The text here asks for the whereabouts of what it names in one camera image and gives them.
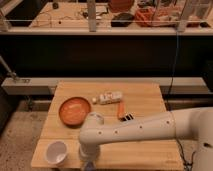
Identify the orange bowl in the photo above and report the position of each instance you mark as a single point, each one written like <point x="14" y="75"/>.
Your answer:
<point x="73" y="111"/>

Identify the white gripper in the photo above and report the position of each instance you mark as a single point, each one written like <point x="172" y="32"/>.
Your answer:
<point x="89" y="153"/>

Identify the orange carrot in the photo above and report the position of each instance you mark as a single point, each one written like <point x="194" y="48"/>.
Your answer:
<point x="120" y="111"/>

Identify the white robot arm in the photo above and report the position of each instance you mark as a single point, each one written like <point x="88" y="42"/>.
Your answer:
<point x="191" y="124"/>

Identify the black rectangular block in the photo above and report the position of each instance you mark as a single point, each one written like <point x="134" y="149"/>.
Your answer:
<point x="126" y="118"/>

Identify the orange crate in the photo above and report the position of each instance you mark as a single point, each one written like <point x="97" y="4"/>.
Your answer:
<point x="151" y="17"/>

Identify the metal clamp bracket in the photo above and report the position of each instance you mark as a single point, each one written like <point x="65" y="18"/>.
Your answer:
<point x="12" y="74"/>

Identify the black bag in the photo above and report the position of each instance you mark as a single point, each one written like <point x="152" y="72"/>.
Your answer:
<point x="122" y="20"/>

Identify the white cup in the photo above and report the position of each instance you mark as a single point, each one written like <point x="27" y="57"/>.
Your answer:
<point x="56" y="152"/>

